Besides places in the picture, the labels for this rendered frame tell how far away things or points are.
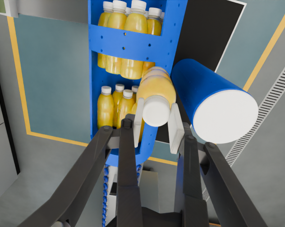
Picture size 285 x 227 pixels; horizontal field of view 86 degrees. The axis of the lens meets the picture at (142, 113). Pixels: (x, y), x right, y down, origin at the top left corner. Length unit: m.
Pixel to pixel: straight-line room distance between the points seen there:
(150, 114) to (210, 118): 0.56
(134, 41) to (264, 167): 2.69
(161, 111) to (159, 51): 0.26
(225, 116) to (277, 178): 2.45
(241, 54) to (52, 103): 2.18
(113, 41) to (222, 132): 0.62
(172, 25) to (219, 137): 0.56
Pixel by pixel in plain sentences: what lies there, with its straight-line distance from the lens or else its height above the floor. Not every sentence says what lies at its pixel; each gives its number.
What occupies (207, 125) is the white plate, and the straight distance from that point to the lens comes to 0.77.
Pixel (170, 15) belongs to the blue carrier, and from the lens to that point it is 0.45.
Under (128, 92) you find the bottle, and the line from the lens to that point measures 0.61.
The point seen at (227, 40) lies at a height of 0.15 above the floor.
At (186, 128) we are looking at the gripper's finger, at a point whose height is 1.50.
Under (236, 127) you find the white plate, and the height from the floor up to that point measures 1.04.
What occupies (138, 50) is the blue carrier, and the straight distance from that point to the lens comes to 0.42.
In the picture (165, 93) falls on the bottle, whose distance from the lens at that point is 0.23.
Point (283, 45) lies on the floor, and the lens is 2.07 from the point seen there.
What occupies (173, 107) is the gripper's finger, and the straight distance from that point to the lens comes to 0.20.
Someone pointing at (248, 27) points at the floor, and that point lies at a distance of 1.87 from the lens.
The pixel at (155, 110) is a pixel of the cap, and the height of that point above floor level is 1.46.
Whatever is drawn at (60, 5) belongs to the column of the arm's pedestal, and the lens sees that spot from 1.16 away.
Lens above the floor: 1.65
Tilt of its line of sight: 62 degrees down
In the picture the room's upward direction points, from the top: 173 degrees counter-clockwise
